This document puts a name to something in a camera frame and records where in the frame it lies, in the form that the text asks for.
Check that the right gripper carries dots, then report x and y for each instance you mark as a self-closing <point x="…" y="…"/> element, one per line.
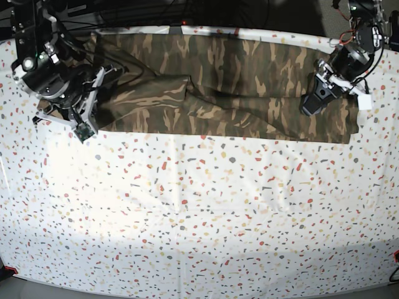
<point x="67" y="94"/>

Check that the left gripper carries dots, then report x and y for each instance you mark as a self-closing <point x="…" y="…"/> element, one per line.
<point x="338" y="75"/>

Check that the camouflage T-shirt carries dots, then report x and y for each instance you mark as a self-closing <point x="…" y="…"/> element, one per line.
<point x="215" y="86"/>

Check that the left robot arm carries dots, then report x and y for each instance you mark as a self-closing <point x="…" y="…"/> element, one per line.
<point x="368" y="24"/>

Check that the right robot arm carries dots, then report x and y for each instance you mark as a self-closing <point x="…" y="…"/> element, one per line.
<point x="41" y="36"/>

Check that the terrazzo pattern table cloth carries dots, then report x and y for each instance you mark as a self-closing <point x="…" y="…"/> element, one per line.
<point x="156" y="215"/>

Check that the orange clamp left corner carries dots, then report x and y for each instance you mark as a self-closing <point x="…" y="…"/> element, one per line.
<point x="11" y="269"/>

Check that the orange clamp corner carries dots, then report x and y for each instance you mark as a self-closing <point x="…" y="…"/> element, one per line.
<point x="11" y="269"/>
<point x="396" y="256"/>

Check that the orange clamp right corner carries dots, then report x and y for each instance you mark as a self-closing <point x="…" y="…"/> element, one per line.
<point x="396" y="256"/>

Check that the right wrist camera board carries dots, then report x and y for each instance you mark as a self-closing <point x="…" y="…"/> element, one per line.
<point x="83" y="132"/>

